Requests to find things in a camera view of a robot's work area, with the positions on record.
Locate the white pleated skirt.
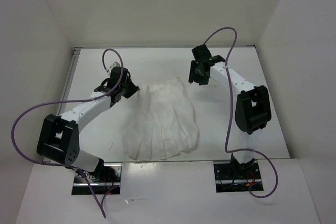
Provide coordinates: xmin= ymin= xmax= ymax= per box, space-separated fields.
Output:
xmin=123 ymin=78 xmax=199 ymax=162

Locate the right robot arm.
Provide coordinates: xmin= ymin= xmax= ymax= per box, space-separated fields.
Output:
xmin=188 ymin=60 xmax=271 ymax=178

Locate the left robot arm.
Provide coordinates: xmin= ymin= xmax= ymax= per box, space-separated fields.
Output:
xmin=37 ymin=76 xmax=140 ymax=182

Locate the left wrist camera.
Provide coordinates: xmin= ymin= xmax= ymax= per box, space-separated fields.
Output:
xmin=94 ymin=62 xmax=131 ymax=93

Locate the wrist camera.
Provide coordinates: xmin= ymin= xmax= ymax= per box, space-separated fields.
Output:
xmin=94 ymin=62 xmax=131 ymax=93
xmin=192 ymin=44 xmax=226 ymax=67

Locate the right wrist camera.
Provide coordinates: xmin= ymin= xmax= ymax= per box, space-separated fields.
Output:
xmin=192 ymin=44 xmax=226 ymax=67

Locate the aluminium table frame rail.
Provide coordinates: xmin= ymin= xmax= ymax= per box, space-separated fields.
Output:
xmin=41 ymin=46 xmax=83 ymax=163

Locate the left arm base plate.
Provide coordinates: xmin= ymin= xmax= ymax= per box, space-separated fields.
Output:
xmin=71 ymin=163 xmax=122 ymax=195

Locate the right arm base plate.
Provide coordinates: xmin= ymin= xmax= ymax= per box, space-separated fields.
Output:
xmin=213 ymin=162 xmax=264 ymax=193

